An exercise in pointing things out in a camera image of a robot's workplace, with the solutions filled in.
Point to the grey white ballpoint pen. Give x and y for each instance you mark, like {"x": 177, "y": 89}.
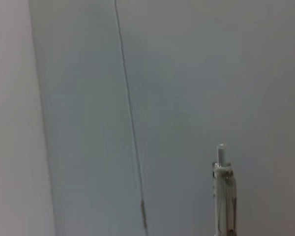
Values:
{"x": 223, "y": 196}

